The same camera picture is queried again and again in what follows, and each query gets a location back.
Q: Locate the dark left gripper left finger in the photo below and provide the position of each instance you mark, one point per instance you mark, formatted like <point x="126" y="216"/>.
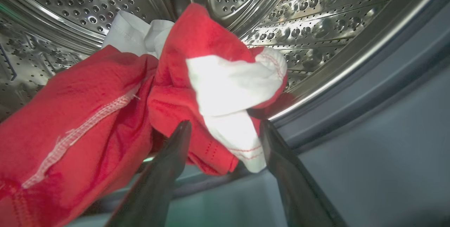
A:
<point x="154" y="185"/>

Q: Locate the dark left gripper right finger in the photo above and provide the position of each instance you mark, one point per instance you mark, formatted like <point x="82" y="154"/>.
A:
<point x="299" y="192"/>

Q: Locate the red and white garment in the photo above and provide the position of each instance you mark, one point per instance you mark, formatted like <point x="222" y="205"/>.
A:
<point x="88" y="121"/>

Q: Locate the grey rubber door gasket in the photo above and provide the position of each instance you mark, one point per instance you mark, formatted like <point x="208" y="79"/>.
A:
<point x="386" y="132"/>

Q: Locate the perforated stainless steel drum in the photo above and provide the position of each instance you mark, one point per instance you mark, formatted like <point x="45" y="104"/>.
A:
<point x="316" y="16"/>

